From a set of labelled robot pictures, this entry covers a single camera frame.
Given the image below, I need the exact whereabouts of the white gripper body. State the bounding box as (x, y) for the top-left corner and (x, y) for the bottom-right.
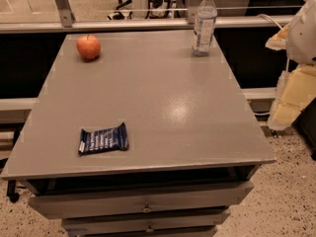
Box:
(286, 0), (316, 65)

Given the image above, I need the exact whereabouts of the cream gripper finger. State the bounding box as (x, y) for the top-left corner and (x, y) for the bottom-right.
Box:
(266, 25), (289, 50)
(267, 64), (316, 130)

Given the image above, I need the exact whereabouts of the blue rxbar blueberry wrapper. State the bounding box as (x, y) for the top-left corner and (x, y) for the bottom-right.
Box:
(78, 122), (129, 156)

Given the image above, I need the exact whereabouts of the clear plastic water bottle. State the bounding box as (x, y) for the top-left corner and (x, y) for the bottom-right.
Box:
(192, 0), (217, 56)

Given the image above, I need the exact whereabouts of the grey lower drawer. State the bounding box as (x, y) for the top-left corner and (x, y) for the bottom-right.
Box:
(62, 208), (230, 235)

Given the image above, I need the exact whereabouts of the grey drawer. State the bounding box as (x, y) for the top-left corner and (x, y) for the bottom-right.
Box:
(62, 208), (230, 235)
(29, 181), (254, 219)

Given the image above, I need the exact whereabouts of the red apple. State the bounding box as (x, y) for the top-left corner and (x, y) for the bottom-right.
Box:
(76, 35), (101, 60)

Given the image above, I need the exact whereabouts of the grey upper drawer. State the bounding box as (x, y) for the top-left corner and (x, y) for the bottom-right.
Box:
(29, 181), (254, 219)

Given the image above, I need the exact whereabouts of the white cable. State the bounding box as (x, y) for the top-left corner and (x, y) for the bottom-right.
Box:
(256, 13), (284, 31)

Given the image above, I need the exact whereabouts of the metal railing frame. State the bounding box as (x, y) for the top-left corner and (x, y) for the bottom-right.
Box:
(0, 0), (307, 34)

